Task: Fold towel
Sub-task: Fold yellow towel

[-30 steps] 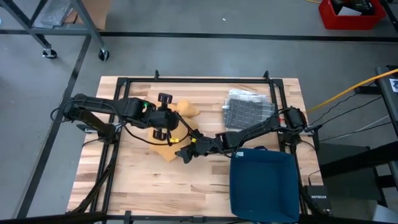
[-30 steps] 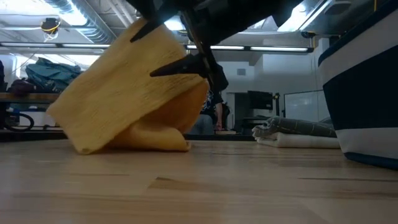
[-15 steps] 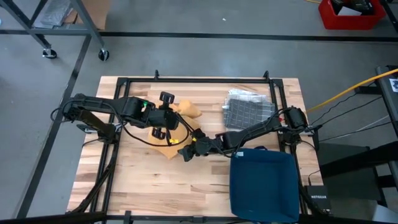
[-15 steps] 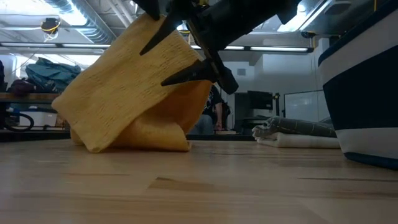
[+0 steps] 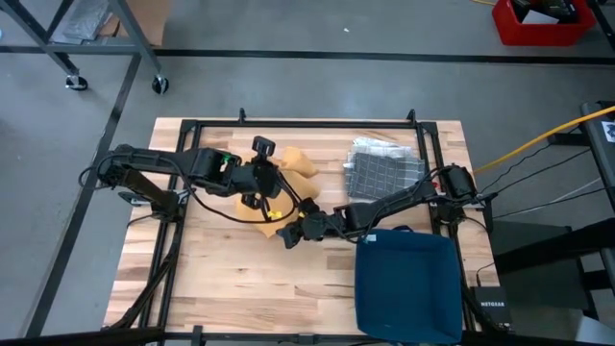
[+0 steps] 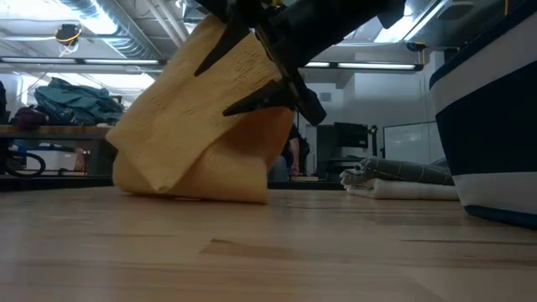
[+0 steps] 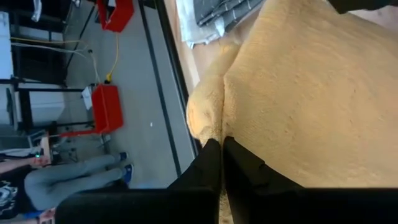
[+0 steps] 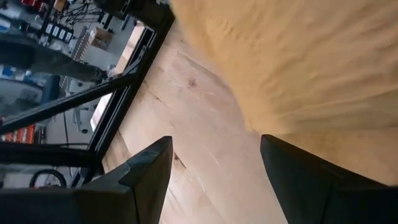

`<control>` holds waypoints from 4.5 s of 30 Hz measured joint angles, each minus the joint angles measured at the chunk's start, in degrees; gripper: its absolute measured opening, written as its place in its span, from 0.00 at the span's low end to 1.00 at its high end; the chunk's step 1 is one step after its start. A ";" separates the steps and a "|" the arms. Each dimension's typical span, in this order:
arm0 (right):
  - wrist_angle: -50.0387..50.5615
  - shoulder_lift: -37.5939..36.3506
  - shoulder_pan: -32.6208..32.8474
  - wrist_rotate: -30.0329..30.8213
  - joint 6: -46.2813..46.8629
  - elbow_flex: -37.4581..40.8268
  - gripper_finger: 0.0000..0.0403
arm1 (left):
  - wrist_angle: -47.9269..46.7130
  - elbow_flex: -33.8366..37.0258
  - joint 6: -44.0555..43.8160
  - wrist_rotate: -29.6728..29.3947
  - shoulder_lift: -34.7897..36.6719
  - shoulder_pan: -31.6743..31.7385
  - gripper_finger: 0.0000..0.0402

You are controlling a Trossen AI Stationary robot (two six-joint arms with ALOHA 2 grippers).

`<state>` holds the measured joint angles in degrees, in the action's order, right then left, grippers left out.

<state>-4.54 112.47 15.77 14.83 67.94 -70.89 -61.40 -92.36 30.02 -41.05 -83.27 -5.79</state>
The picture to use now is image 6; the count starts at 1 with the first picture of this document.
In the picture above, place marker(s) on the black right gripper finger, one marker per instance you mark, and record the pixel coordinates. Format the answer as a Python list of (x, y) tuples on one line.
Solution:
[(222, 46), (260, 100)]

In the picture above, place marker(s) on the mustard yellow towel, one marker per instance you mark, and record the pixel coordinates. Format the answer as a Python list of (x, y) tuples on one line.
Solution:
[(189, 138)]

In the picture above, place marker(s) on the grey checked towel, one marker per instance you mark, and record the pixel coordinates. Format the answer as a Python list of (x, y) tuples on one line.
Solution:
[(398, 170)]

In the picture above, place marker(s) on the white grid-lined towel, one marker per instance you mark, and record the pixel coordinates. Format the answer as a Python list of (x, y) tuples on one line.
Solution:
[(403, 191)]

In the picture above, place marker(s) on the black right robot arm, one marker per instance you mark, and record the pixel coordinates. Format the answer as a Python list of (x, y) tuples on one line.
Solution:
[(394, 12)]

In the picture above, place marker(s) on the long LED light bar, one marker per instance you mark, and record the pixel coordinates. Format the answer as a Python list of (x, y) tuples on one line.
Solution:
[(365, 66)]

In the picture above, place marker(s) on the person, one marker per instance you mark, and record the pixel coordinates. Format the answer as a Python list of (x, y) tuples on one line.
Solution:
[(293, 155)]

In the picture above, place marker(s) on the black computer monitor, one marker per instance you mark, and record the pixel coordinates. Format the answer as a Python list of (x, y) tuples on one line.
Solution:
[(350, 134)]

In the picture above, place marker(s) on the whiteboard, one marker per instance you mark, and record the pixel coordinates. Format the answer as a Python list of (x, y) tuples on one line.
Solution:
[(413, 142)]

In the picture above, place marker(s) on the black ceiling-hung device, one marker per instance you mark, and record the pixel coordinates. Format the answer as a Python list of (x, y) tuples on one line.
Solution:
[(68, 34)]

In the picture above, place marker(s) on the teal clothes pile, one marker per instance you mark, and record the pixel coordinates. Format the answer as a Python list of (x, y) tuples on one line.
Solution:
[(75, 102)]

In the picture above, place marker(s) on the wooden background table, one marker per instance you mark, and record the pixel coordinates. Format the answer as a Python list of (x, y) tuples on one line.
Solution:
[(54, 132)]

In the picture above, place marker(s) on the navy and white fabric basket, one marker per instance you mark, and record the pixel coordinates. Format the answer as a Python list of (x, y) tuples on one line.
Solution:
[(495, 126)]

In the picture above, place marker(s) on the maroon bag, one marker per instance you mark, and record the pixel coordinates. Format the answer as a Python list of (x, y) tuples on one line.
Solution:
[(29, 117)]

